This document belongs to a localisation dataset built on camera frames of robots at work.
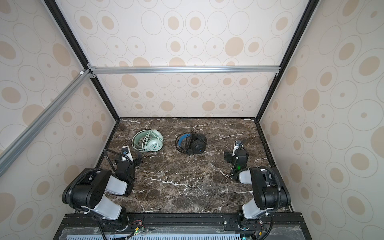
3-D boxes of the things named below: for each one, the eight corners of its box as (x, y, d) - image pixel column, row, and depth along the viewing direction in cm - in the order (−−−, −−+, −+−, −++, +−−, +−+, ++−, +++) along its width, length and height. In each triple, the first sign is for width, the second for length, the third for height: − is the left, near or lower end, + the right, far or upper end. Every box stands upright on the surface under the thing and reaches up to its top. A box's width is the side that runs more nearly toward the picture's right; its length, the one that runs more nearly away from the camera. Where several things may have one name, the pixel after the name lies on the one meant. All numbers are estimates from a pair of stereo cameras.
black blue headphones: (176, 155, 101) (174, 148, 94) (177, 136, 111) (176, 128, 104) (206, 155, 101) (207, 148, 94) (205, 136, 111) (206, 128, 104)
